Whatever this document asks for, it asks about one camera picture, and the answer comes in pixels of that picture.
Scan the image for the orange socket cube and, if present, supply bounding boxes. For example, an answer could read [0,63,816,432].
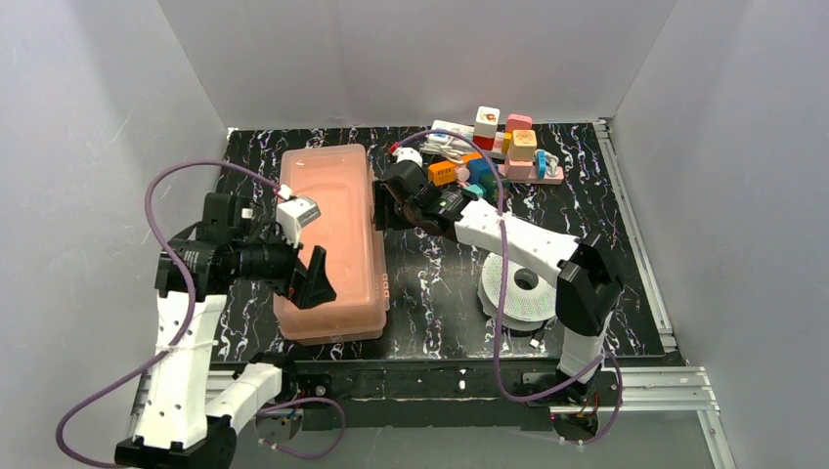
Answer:
[426,153,482,187]

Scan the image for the teal white charger plug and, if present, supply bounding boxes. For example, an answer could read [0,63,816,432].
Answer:
[462,184,486,199]

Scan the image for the pink translucent storage box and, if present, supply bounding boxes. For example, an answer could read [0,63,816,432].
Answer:
[274,145,389,345]

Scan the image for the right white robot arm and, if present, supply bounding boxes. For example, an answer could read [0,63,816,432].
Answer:
[372,160,623,403]

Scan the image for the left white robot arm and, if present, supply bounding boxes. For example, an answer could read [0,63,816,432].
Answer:
[114,192,336,468]

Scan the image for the blue socket cube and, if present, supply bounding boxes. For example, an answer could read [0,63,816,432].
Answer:
[466,157,498,185]

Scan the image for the dark green socket cube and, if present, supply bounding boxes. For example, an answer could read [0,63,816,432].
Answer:
[478,173,511,205]

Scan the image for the white red charger plug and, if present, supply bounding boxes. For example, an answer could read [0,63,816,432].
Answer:
[472,106,501,150]

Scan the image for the tan yellow charger plug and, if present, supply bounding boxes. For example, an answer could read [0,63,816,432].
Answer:
[507,129,538,161]

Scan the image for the pink charger plug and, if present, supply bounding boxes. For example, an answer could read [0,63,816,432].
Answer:
[504,113,534,133]

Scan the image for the white power strip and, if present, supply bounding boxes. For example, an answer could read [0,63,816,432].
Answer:
[419,119,504,163]

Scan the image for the pink power strip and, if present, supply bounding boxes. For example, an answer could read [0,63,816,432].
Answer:
[500,159,565,185]

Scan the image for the white filament spool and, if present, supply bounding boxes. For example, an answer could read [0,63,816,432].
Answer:
[477,253,556,332]

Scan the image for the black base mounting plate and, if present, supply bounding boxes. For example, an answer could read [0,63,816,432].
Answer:
[233,352,625,434]

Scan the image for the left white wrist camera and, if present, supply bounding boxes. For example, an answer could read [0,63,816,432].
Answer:
[276,196,322,248]

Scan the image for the white coiled cord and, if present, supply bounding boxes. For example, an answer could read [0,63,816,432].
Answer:
[419,141,475,164]

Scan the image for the blue plug with white cable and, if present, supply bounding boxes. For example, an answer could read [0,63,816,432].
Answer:
[534,149,559,180]

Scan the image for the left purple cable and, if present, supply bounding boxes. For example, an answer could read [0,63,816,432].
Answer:
[54,160,346,469]

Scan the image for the purple cable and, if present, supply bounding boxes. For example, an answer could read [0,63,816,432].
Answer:
[54,160,346,469]
[392,128,625,447]

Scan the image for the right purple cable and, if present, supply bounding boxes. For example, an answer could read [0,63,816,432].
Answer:
[392,128,625,447]

